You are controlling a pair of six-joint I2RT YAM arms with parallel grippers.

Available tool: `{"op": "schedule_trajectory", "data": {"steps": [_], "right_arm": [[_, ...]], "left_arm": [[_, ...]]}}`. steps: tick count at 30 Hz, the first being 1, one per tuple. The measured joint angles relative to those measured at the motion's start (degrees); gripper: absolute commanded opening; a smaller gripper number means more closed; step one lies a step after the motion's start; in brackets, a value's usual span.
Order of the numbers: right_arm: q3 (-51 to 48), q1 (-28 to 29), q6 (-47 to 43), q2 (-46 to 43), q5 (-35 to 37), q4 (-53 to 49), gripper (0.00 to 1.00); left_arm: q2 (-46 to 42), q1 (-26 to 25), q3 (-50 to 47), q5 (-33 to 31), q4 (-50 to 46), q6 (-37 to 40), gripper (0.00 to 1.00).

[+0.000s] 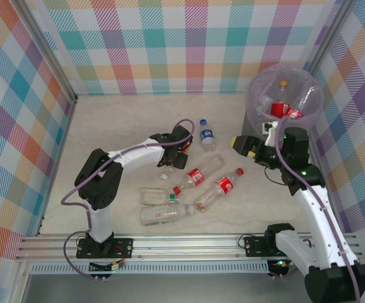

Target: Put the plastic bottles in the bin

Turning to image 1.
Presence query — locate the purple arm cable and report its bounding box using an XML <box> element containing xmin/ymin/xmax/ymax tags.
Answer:
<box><xmin>61</xmin><ymin>118</ymin><xmax>196</xmax><ymax>280</ymax></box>
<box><xmin>275</xmin><ymin>119</ymin><xmax>361</xmax><ymax>303</ymax></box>

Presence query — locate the clear plastic bin liner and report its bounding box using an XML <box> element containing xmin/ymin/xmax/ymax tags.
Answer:
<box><xmin>244</xmin><ymin>62</ymin><xmax>325</xmax><ymax>130</ymax></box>

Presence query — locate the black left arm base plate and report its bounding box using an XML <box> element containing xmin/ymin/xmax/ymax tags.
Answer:
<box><xmin>76</xmin><ymin>238</ymin><xmax>134</xmax><ymax>259</ymax></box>

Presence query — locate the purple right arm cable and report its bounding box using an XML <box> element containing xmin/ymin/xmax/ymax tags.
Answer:
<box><xmin>275</xmin><ymin>119</ymin><xmax>361</xmax><ymax>303</ymax></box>

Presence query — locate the aluminium corner post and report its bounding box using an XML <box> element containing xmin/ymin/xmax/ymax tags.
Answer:
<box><xmin>18</xmin><ymin>0</ymin><xmax>78</xmax><ymax>104</ymax></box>
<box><xmin>303</xmin><ymin>0</ymin><xmax>355</xmax><ymax>75</ymax></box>

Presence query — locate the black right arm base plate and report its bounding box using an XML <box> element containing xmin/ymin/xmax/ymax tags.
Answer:
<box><xmin>243</xmin><ymin>235</ymin><xmax>296</xmax><ymax>257</ymax></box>

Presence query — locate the white slotted cable tray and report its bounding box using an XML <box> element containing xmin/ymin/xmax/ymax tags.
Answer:
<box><xmin>30</xmin><ymin>263</ymin><xmax>270</xmax><ymax>275</ymax></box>

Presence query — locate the clear bottle green label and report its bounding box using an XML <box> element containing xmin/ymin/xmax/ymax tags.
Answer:
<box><xmin>140</xmin><ymin>187</ymin><xmax>185</xmax><ymax>206</ymax></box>

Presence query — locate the Coke bottle with brown dregs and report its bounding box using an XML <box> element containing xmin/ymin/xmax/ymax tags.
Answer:
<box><xmin>195</xmin><ymin>167</ymin><xmax>245</xmax><ymax>212</ymax></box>

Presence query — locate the large clear bottle red print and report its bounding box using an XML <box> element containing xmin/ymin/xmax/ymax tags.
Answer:
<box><xmin>139</xmin><ymin>203</ymin><xmax>199</xmax><ymax>227</ymax></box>

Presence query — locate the Pepsi bottle blue cap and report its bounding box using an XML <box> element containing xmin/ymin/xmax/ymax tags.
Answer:
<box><xmin>199</xmin><ymin>119</ymin><xmax>217</xmax><ymax>153</ymax></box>

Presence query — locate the clear bottle yellow cap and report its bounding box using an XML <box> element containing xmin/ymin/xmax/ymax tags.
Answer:
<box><xmin>275</xmin><ymin>80</ymin><xmax>293</xmax><ymax>105</ymax></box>

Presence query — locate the Coke bottle red label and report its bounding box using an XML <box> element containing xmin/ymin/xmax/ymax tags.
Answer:
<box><xmin>172</xmin><ymin>153</ymin><xmax>226</xmax><ymax>195</ymax></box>

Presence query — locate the black controller board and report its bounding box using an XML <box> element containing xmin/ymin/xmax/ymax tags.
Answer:
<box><xmin>267</xmin><ymin>258</ymin><xmax>293</xmax><ymax>278</ymax></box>
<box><xmin>88</xmin><ymin>259</ymin><xmax>126</xmax><ymax>274</ymax></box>

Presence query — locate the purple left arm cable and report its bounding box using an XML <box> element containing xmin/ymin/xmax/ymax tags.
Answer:
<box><xmin>61</xmin><ymin>118</ymin><xmax>196</xmax><ymax>280</ymax></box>

